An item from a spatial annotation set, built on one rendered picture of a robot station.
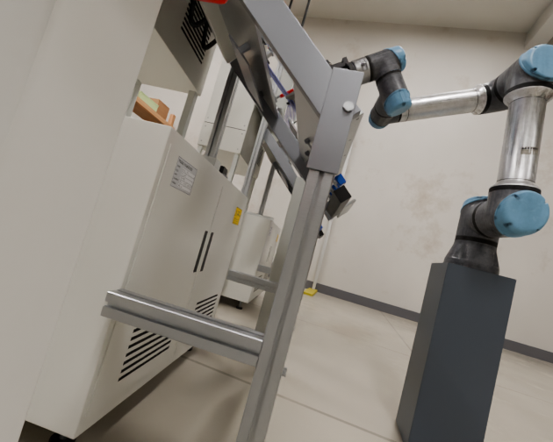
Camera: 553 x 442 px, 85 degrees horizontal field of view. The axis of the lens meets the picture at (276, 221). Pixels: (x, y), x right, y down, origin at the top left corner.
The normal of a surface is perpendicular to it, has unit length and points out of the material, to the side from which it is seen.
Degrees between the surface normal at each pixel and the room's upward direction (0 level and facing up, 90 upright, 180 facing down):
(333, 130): 90
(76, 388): 90
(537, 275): 90
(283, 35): 90
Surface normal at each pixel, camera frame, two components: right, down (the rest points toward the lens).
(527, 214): -0.10, 0.03
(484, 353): -0.22, -0.14
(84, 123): 0.96, 0.25
